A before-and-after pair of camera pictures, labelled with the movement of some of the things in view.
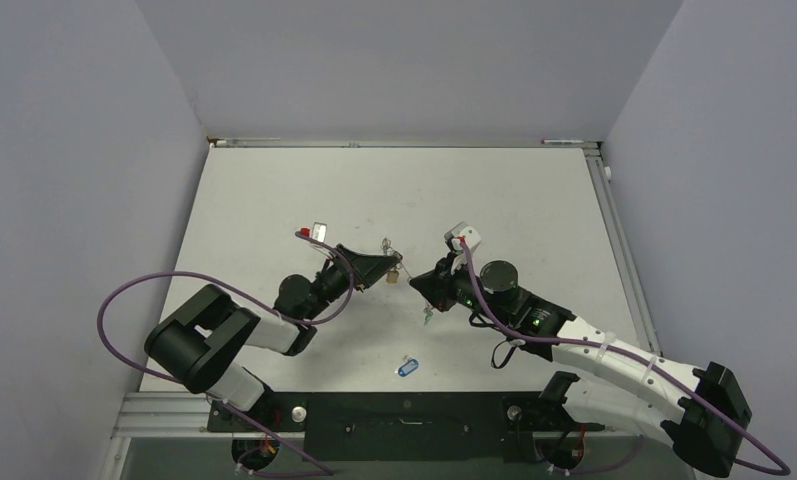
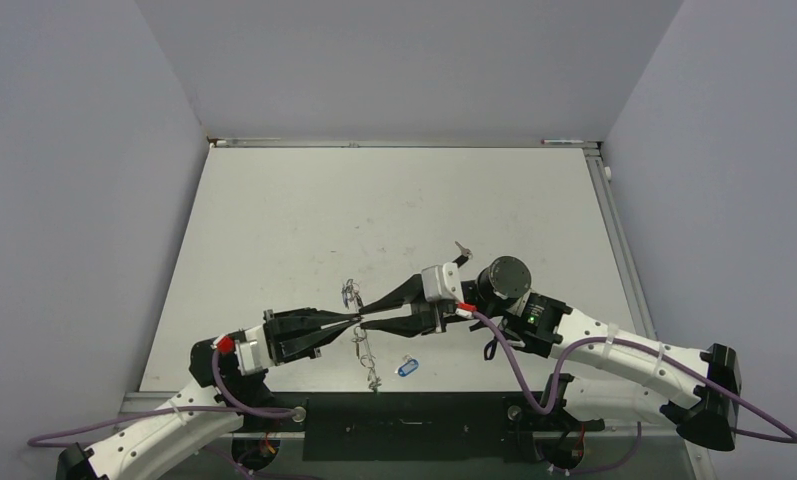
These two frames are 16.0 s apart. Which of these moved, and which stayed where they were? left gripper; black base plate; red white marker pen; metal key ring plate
Moved: metal key ring plate; left gripper
Stayed: red white marker pen; black base plate
